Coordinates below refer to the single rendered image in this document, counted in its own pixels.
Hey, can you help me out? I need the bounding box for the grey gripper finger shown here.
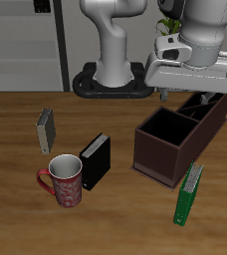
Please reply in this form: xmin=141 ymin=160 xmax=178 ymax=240
xmin=200 ymin=92 xmax=217 ymax=105
xmin=159 ymin=88 xmax=169 ymax=102

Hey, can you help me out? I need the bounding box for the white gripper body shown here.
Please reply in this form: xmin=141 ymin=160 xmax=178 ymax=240
xmin=143 ymin=51 xmax=227 ymax=95

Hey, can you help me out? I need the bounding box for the dark brown desk caddy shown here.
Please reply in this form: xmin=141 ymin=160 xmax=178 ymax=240
xmin=129 ymin=91 xmax=227 ymax=191

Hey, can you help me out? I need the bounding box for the black book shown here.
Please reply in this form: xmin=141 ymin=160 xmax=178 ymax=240
xmin=79 ymin=131 xmax=113 ymax=192

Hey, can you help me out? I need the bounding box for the green book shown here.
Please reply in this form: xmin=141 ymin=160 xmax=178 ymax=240
xmin=172 ymin=160 xmax=205 ymax=227

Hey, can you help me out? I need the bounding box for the grey book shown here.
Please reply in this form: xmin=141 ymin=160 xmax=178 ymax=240
xmin=36 ymin=107 xmax=57 ymax=155

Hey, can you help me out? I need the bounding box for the green pot plant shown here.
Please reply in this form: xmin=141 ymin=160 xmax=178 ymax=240
xmin=155 ymin=13 xmax=183 ymax=37

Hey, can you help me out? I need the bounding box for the red patterned mug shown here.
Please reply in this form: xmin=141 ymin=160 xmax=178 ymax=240
xmin=36 ymin=153 xmax=84 ymax=209

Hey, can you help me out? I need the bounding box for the white shelf unit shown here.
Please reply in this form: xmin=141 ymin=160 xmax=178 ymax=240
xmin=0 ymin=0 xmax=71 ymax=93

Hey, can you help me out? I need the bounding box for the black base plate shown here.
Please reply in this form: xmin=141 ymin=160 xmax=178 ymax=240
xmin=72 ymin=61 xmax=155 ymax=100

